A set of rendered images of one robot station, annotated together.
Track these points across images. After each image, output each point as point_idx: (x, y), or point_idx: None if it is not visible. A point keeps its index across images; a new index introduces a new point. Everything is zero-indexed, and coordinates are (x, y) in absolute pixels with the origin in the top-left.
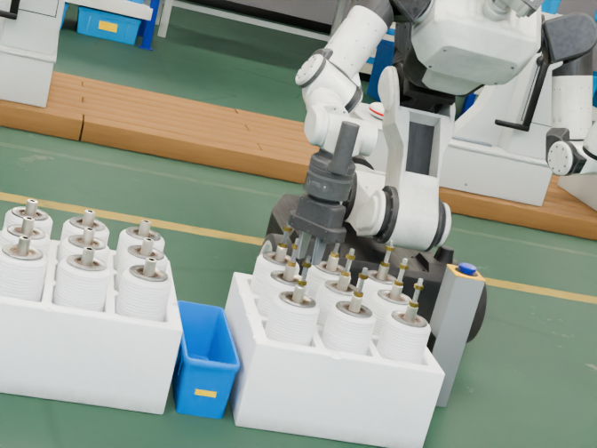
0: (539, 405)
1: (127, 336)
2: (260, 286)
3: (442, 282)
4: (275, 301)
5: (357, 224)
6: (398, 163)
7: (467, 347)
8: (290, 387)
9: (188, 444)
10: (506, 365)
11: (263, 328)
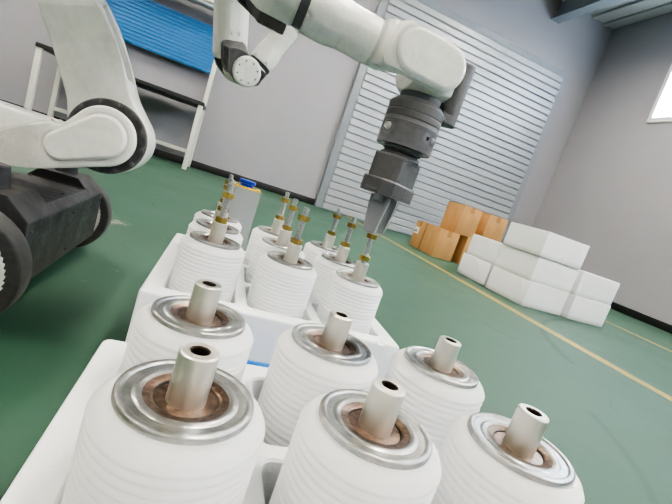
0: None
1: None
2: (227, 288)
3: (230, 201)
4: (371, 293)
5: (58, 153)
6: (108, 67)
7: (82, 246)
8: None
9: None
10: (123, 248)
11: (350, 330)
